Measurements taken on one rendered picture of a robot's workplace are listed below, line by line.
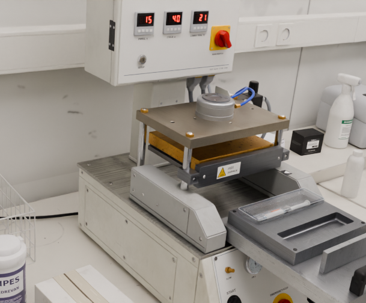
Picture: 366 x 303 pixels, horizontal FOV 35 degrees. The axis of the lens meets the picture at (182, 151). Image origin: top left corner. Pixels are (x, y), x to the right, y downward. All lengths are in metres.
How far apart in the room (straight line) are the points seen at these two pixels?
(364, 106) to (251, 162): 0.93
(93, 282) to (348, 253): 0.46
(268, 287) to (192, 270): 0.16
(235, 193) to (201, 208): 0.24
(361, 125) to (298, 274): 1.16
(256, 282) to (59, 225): 0.56
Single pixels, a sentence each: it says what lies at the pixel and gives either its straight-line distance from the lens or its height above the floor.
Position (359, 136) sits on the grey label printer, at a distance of 2.08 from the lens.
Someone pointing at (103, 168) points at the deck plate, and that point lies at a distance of 1.36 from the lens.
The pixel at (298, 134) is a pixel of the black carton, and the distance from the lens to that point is 1.93.
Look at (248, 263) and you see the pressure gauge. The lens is 1.11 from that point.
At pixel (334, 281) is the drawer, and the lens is 0.98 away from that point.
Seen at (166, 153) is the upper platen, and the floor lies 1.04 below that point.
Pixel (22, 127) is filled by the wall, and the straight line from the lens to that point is 1.53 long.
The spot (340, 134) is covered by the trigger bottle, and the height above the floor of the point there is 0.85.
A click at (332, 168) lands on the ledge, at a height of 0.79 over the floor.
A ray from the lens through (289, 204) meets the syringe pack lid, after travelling 1.11.
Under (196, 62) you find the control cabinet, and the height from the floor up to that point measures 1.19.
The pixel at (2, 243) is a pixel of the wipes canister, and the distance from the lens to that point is 1.13.
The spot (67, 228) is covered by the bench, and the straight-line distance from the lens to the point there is 1.47.
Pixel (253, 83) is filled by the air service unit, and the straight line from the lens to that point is 1.46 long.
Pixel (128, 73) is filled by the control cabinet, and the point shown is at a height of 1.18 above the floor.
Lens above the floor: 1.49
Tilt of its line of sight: 22 degrees down
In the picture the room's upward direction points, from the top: 6 degrees clockwise
